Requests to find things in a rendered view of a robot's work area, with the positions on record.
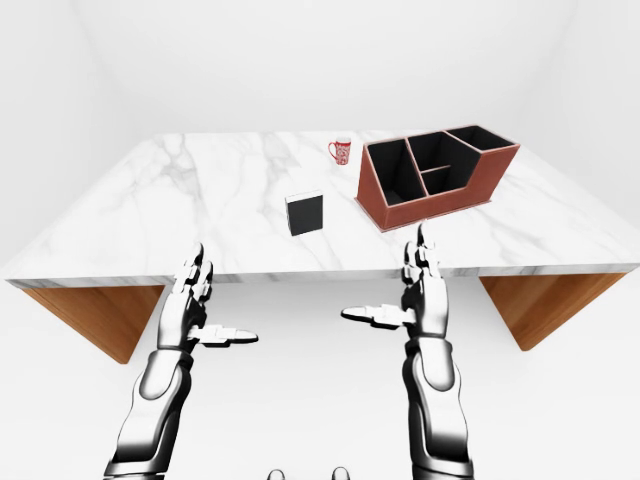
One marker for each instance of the silver robot right hand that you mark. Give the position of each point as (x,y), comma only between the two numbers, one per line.
(430,305)

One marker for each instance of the silver robot left hand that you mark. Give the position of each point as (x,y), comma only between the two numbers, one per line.
(176,315)

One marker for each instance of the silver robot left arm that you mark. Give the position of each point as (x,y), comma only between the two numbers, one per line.
(150,415)

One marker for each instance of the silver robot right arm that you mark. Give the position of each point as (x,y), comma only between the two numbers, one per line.
(437,410)

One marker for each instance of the red-brown desk caddy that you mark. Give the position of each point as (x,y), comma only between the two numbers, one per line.
(430,177)

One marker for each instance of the black book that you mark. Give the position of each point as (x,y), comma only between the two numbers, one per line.
(305,212)

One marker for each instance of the wooden table leg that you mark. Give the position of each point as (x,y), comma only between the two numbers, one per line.
(545,305)
(100,315)

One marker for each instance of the red patterned mug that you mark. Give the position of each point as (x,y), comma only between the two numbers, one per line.
(341,152)

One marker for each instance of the small dark rounded shape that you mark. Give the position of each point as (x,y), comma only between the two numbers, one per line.
(341,473)
(275,474)

